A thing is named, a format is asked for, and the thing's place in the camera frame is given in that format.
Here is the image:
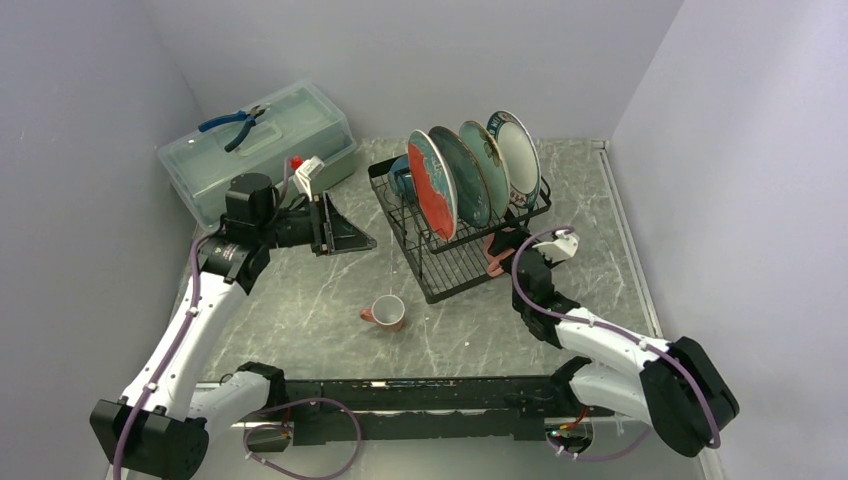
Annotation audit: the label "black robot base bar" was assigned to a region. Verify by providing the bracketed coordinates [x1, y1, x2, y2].
[244, 375, 611, 446]

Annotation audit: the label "green rimmed white plate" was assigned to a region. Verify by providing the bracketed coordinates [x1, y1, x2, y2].
[486, 110, 541, 210]

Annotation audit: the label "dark blue speckled plate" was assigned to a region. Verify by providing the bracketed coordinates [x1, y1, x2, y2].
[428, 126, 492, 228]

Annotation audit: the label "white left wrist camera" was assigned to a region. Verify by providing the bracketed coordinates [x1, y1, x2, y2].
[289, 156, 325, 201]

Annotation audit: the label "clear plastic storage box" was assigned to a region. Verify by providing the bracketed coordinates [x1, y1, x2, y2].
[158, 81, 356, 229]

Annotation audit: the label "large pink mug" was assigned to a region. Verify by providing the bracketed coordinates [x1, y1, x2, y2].
[483, 227, 530, 278]

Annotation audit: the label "blue handled pliers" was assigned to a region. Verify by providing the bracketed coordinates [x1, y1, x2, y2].
[198, 105, 270, 154]

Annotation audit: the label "small pink mug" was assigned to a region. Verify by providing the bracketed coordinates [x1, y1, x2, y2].
[359, 295, 406, 332]

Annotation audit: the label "dark blue tan bowl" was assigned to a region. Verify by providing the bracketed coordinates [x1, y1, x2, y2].
[388, 154, 417, 202]

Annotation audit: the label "mint green flower plate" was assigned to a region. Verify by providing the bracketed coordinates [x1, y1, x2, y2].
[459, 120, 510, 222]

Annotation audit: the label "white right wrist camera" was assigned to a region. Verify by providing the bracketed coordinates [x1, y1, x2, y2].
[532, 230, 580, 264]

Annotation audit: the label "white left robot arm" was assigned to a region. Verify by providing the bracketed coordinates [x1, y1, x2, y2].
[89, 173, 376, 479]

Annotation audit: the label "black wire dish rack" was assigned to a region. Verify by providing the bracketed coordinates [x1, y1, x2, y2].
[367, 158, 552, 304]

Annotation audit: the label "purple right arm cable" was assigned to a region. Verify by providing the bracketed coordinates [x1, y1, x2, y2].
[510, 226, 723, 464]

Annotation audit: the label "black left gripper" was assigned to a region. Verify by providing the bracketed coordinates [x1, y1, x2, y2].
[258, 191, 376, 256]

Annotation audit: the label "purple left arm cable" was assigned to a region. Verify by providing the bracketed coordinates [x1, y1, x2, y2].
[111, 155, 364, 480]

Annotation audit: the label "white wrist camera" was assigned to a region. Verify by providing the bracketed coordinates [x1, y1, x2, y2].
[289, 156, 325, 201]
[532, 230, 580, 264]

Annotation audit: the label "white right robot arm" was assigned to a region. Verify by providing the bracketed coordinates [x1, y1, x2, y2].
[484, 226, 740, 457]

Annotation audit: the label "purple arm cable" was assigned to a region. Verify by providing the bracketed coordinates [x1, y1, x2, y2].
[510, 226, 723, 464]
[111, 155, 364, 480]

